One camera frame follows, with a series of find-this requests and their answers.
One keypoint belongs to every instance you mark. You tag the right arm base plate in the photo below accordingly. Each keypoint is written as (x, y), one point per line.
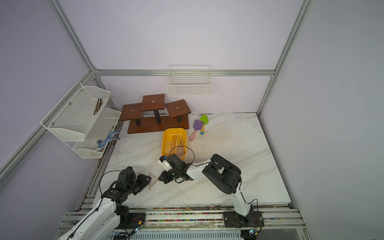
(234, 220)

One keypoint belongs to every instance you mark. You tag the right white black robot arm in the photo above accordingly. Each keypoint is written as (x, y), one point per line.
(223, 174)

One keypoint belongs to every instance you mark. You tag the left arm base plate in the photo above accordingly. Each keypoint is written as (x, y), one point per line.
(129, 221)

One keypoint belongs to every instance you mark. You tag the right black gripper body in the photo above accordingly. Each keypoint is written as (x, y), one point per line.
(172, 174)

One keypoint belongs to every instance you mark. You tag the white mesh two-tier shelf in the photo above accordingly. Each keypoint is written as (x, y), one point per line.
(73, 122)

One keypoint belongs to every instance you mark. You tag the white wire wall basket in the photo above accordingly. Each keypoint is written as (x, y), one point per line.
(189, 80)

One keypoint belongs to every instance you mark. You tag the green yellow toy shovel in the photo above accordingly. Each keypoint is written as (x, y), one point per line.
(205, 120)

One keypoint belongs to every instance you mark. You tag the brown wooden stepped stand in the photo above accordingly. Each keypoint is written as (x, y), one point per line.
(153, 114)

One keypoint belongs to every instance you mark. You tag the brass screws bundle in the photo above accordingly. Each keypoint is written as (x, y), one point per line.
(98, 106)

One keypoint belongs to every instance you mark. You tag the pink triangle ruler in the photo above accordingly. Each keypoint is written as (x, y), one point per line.
(180, 151)
(153, 181)

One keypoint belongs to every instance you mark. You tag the pink long straight ruler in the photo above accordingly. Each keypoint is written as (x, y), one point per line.
(173, 142)

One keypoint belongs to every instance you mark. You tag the purple pink toy shovel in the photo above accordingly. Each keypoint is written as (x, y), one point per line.
(197, 126)

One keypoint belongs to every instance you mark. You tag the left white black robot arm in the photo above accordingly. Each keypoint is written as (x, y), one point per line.
(109, 213)

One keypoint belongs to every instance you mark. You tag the yellow plastic storage box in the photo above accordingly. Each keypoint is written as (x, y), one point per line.
(182, 141)

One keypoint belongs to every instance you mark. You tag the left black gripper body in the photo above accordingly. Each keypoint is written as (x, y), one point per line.
(137, 185)

